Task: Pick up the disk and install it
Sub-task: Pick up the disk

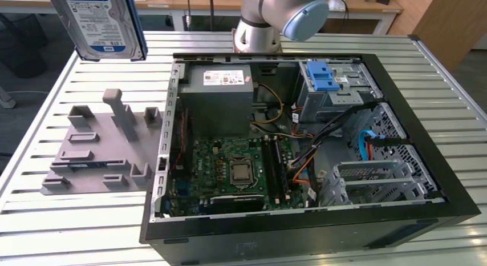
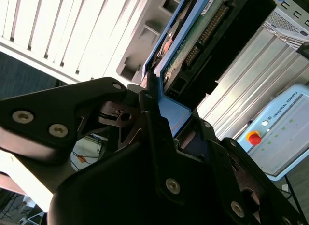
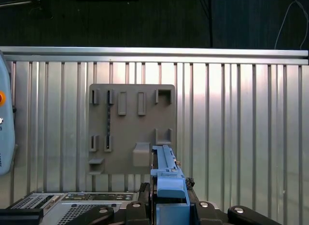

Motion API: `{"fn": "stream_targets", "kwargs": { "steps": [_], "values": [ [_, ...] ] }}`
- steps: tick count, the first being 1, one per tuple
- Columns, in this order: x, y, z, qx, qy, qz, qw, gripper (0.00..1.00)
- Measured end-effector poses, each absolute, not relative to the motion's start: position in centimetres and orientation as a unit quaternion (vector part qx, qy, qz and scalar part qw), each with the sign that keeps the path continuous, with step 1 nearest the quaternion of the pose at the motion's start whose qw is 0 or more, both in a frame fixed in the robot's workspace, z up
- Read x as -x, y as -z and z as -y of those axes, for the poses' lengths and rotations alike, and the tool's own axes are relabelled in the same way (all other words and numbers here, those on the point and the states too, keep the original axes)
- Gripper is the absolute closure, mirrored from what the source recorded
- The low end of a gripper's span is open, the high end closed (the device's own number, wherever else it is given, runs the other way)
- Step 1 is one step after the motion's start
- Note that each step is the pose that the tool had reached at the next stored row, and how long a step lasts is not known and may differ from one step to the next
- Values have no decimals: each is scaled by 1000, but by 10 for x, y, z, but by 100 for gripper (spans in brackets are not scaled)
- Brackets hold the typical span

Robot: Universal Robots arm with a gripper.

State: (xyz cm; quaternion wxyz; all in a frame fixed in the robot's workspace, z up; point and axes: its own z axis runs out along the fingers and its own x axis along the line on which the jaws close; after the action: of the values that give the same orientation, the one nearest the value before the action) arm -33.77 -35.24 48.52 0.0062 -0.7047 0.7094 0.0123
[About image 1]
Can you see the silver CPU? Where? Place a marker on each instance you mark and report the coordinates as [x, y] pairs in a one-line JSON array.
[[242, 172]]

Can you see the metal drive cage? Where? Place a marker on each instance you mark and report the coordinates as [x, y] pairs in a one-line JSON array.
[[342, 99]]

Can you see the white metal foot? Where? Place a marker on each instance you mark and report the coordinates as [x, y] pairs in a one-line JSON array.
[[7, 100]]

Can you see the RAM stick with blue label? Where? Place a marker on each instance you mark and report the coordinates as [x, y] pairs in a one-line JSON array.
[[87, 165]]

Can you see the blue plastic drive bracket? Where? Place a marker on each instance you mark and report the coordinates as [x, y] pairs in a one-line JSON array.
[[319, 77]]

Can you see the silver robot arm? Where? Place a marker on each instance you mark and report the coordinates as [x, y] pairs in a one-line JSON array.
[[262, 9]]

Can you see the hard disk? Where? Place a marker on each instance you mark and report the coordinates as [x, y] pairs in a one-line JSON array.
[[99, 23]]

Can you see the grey power supply unit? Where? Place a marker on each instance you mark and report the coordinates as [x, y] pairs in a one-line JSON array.
[[212, 112]]

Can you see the wooden desk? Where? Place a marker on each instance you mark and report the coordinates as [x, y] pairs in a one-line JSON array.
[[380, 6]]

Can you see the black PC case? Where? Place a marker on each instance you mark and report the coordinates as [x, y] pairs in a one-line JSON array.
[[266, 243]]

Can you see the green motherboard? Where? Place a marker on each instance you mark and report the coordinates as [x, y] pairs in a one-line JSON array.
[[212, 152]]

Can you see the metal disk bay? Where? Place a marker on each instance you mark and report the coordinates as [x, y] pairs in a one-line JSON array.
[[372, 164]]

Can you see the black graphics card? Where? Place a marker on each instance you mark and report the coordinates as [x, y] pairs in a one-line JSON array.
[[235, 204]]

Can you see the grey parts rack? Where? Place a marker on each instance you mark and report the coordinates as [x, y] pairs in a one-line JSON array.
[[107, 152]]

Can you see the wooden cabinet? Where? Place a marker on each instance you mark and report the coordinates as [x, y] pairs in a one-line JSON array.
[[448, 26]]

